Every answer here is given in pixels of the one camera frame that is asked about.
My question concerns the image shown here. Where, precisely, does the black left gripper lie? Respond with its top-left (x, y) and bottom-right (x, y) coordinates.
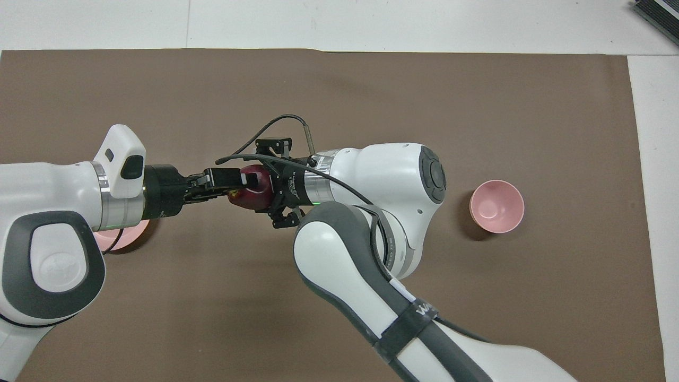
top-left (144, 165), bottom-right (261, 220)

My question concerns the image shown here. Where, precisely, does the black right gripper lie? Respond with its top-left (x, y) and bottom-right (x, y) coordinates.
top-left (256, 137), bottom-right (319, 229)

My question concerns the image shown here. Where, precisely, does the dark red apple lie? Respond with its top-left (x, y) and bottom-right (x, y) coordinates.
top-left (227, 164), bottom-right (273, 211)

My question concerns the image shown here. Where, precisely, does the pink plate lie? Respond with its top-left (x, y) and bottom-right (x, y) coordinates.
top-left (92, 216), bottom-right (152, 253)

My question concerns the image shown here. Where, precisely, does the small pink bowl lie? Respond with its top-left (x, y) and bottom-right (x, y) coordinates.
top-left (469, 179), bottom-right (525, 235)

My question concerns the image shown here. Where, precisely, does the brown table mat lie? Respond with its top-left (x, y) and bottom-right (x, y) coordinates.
top-left (0, 48), bottom-right (667, 382)

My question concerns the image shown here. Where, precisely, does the dark striped object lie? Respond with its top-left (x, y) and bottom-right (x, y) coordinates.
top-left (633, 0), bottom-right (679, 47)

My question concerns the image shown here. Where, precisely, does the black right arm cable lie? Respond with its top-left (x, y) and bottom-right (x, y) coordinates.
top-left (214, 114), bottom-right (394, 266)

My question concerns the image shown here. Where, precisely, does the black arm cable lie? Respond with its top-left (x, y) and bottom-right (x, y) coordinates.
top-left (101, 227), bottom-right (127, 255)
top-left (214, 114), bottom-right (394, 266)

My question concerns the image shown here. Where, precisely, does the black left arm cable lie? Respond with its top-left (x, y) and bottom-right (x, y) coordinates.
top-left (101, 227), bottom-right (127, 255)

